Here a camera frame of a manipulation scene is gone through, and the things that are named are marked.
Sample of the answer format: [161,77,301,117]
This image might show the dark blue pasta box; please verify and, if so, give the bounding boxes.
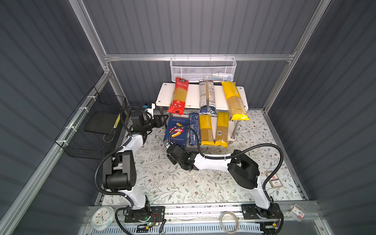
[164,117,190,147]

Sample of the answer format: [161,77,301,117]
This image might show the red spaghetti pack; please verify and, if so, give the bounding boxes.
[167,77,189,115]

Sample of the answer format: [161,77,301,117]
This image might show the blue spaghetti box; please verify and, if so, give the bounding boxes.
[189,113,201,146]

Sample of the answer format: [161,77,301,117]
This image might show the yellow Pastatime spaghetti pack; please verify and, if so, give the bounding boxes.
[199,115,214,146]

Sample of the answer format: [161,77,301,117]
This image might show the clear blue spaghetti pack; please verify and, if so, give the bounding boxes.
[199,80,217,117]

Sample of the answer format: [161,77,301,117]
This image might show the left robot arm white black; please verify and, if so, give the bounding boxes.
[94,107,168,211]

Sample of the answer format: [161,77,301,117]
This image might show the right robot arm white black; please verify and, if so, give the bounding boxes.
[166,144,271,210]

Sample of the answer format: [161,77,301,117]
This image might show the yellow green striped tool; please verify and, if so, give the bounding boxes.
[113,114,121,129]

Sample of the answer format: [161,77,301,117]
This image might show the white two-tier shelf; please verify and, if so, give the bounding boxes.
[156,83,248,142]

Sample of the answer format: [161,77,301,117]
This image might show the tubes in white basket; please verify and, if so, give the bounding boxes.
[190,73,234,82]

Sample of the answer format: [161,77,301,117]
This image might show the white round clock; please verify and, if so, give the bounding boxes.
[90,206,115,231]

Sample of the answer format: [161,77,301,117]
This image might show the small white card box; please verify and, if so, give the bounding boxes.
[268,173,284,189]

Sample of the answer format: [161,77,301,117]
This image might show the red white tag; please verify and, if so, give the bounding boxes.
[289,204,306,222]

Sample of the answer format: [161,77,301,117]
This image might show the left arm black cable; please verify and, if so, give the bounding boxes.
[93,105,147,197]

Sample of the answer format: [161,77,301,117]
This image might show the black wire basket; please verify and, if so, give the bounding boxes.
[55,89,127,160]

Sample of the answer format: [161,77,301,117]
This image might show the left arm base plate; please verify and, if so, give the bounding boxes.
[123,206,165,223]

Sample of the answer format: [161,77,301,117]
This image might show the white wire mesh basket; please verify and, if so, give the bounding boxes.
[169,56,237,83]

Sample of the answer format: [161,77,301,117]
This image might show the coiled white cable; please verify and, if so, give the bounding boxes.
[219,211,240,234]

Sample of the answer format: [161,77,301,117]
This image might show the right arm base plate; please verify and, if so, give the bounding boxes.
[241,203,283,220]

